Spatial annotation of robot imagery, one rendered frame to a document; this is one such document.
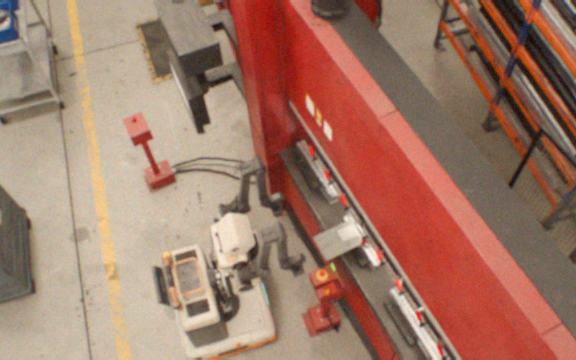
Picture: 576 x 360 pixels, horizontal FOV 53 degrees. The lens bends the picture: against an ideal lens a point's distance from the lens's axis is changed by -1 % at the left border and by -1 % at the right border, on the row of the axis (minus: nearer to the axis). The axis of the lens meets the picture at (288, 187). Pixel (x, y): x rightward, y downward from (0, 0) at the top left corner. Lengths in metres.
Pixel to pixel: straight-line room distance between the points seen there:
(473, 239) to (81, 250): 3.56
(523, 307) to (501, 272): 0.14
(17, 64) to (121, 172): 1.52
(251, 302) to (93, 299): 1.32
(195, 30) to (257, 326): 2.07
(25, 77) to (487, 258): 4.70
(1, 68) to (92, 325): 2.69
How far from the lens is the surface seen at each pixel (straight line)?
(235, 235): 3.25
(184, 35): 3.42
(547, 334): 2.21
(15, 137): 5.99
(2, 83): 6.01
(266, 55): 3.35
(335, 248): 3.61
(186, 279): 3.72
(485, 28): 5.24
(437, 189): 2.35
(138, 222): 5.04
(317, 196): 3.92
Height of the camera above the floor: 4.28
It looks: 59 degrees down
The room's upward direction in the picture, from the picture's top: 5 degrees counter-clockwise
